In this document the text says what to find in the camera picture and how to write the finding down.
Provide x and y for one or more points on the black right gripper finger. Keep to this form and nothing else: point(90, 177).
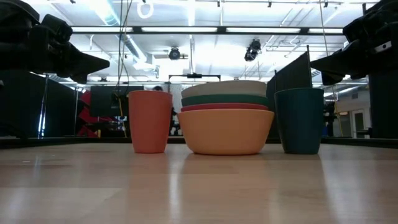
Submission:
point(339, 56)
point(337, 67)

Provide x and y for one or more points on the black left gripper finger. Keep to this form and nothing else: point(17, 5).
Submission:
point(82, 57)
point(84, 68)

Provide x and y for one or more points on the dark blue cup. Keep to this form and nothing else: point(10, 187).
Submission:
point(300, 124)

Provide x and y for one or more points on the orange cup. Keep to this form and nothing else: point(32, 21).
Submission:
point(150, 124)

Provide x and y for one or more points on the white bowl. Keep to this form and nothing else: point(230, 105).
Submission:
point(224, 88)

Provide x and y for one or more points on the teal bowl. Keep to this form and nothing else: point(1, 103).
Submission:
point(224, 99)

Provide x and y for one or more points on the pink bowl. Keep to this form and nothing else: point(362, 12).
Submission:
point(224, 107)

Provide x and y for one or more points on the orange bowl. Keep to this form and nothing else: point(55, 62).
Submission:
point(225, 133)

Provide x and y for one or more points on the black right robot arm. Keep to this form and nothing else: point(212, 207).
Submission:
point(390, 28)

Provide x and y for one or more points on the black and red cart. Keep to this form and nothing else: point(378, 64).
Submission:
point(102, 101)

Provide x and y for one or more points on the black partition panel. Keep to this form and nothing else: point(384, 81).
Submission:
point(18, 105)
point(292, 74)

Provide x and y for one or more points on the black equipment rack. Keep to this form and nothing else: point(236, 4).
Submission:
point(329, 113)

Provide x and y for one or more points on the black overhead beam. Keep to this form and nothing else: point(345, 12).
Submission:
point(136, 30)

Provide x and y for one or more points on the white door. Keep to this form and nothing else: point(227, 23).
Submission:
point(358, 124)

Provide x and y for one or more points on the blue bin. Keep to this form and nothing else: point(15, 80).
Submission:
point(325, 131)

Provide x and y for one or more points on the white pillar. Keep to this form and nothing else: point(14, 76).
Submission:
point(177, 96)

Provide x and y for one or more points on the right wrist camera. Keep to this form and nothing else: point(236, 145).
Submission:
point(383, 46)

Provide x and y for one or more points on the silver air duct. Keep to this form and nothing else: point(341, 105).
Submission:
point(133, 49)

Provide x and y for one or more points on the large black curtain wall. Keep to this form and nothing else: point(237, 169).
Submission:
point(384, 109)

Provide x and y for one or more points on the black frame rail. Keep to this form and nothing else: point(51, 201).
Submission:
point(62, 141)

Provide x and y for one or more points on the black hanging camera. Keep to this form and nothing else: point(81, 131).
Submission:
point(252, 49)
point(174, 53)

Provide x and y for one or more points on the black gantry frame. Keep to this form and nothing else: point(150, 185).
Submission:
point(194, 75)

